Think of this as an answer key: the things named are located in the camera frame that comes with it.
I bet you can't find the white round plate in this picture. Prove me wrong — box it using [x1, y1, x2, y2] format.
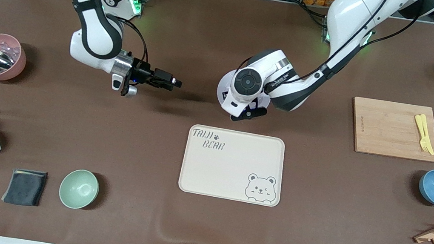
[214, 69, 274, 121]

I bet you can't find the cream bear print tray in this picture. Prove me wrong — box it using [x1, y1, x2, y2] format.
[177, 123, 289, 208]

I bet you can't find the light green bowl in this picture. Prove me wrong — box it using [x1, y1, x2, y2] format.
[57, 166, 101, 213]

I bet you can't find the dark grey folded cloth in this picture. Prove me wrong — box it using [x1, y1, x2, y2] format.
[1, 166, 49, 209]

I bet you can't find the brown table mat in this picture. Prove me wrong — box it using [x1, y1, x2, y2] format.
[0, 0, 434, 244]

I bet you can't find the wooden cutting board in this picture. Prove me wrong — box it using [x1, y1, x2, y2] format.
[345, 95, 434, 164]

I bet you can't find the yellow plastic fork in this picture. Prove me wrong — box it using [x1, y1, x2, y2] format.
[410, 114, 434, 153]

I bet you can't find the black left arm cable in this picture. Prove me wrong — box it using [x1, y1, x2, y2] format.
[291, 0, 425, 104]

